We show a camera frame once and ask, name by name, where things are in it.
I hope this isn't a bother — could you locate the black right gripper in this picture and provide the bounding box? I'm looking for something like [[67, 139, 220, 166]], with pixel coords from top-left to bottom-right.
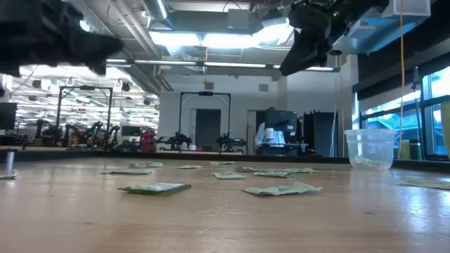
[[279, 0, 390, 77]]

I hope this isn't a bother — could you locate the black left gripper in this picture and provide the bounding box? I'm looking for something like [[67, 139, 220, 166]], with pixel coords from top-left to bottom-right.
[[0, 0, 125, 77]]

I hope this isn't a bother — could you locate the black monitor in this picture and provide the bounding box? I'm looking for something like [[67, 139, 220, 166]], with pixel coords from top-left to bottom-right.
[[264, 110, 299, 144]]

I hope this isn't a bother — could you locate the black cabinet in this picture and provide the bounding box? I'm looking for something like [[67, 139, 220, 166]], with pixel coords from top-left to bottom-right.
[[302, 110, 339, 158]]

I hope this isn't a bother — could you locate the dark small monitor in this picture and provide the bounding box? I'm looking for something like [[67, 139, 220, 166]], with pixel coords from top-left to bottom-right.
[[120, 125, 142, 137]]

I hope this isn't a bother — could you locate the person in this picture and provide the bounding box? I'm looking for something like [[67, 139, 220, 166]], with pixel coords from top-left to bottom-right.
[[255, 107, 286, 155]]

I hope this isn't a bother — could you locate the red parts rack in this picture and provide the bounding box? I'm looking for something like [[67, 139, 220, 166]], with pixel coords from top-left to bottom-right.
[[140, 129, 158, 153]]

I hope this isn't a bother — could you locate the clear plastic round container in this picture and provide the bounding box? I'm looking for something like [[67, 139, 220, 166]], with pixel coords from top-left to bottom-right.
[[344, 128, 397, 171]]

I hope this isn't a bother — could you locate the dark large monitor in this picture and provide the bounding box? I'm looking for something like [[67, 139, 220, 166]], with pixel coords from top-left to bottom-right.
[[0, 101, 18, 131]]

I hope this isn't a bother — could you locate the yellow-green cup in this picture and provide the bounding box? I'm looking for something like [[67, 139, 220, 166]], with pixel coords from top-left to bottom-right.
[[399, 139, 411, 161]]

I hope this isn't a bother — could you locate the green plastic cup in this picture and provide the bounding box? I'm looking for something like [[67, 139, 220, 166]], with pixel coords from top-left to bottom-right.
[[439, 100, 450, 159]]

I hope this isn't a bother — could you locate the black robot station frame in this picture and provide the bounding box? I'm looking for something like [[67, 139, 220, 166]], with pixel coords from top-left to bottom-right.
[[179, 91, 232, 154], [56, 85, 114, 150]]

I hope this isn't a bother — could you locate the black aluminium table frame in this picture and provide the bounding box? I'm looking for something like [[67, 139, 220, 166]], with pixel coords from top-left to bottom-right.
[[0, 147, 450, 174]]

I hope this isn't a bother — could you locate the grey metal post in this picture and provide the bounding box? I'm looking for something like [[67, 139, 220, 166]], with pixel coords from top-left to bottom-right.
[[5, 148, 18, 176]]

